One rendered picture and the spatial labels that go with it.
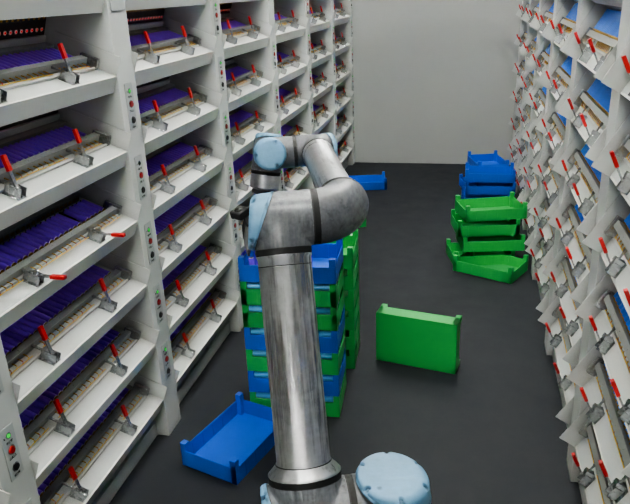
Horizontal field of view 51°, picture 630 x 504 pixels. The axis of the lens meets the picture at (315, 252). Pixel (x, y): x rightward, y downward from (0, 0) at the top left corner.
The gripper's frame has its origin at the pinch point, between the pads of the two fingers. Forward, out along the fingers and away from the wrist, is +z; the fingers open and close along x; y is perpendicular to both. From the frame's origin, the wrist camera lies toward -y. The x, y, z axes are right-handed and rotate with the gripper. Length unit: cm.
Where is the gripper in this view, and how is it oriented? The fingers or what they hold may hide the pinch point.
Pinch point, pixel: (252, 253)
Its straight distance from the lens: 206.0
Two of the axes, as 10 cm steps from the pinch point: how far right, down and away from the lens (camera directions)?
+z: -1.3, 9.8, 1.7
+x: -7.8, -2.0, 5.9
